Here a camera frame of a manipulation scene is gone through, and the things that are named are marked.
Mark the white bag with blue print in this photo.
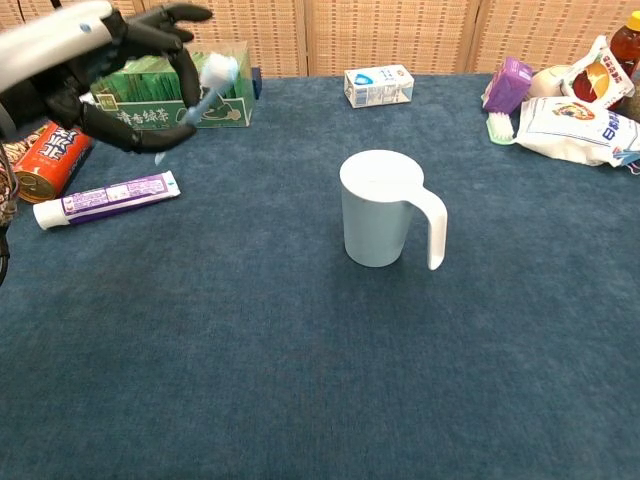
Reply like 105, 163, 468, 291
513, 96, 640, 169

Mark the white blue milk carton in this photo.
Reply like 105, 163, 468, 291
343, 64, 415, 109

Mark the light blue toothbrush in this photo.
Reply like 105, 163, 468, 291
153, 51, 240, 167

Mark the purple tissue pack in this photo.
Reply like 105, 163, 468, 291
482, 56, 535, 115

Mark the red white snack bag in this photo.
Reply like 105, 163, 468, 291
559, 34, 636, 112

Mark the braided rope coil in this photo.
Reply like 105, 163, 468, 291
0, 142, 21, 221

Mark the purple white toothpaste tube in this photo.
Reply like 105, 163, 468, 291
32, 170, 182, 231

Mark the blue table cloth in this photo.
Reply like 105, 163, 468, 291
0, 73, 640, 480

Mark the red drink can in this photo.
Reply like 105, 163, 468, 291
12, 122, 95, 204

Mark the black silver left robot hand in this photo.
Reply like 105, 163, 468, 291
0, 0, 214, 155

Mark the blue binder clip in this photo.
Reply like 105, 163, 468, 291
612, 149, 640, 176

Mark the brown bottle with yellow cap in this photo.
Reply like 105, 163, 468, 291
608, 10, 640, 81

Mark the bamboo folding screen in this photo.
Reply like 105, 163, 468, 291
0, 0, 640, 86

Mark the white cup with handle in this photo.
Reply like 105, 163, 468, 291
339, 150, 449, 272

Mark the green tea bag box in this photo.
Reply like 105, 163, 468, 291
89, 41, 256, 130

